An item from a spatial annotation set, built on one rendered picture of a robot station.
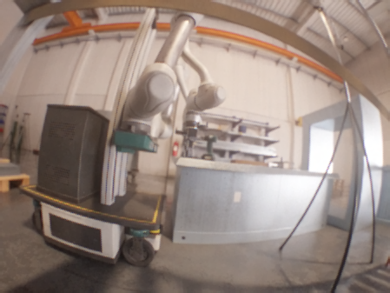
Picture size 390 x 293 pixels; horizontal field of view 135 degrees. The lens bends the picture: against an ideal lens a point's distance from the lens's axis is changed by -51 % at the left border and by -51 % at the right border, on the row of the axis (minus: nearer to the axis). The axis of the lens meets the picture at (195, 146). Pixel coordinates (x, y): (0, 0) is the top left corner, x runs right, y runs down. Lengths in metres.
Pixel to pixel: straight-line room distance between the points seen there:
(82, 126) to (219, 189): 0.99
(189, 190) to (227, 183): 0.28
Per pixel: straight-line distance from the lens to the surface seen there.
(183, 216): 1.24
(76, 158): 0.94
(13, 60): 0.31
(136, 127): 0.78
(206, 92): 0.81
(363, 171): 2.12
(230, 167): 1.18
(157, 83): 0.60
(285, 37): 0.22
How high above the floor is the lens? 0.63
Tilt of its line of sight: 5 degrees up
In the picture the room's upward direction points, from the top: 7 degrees clockwise
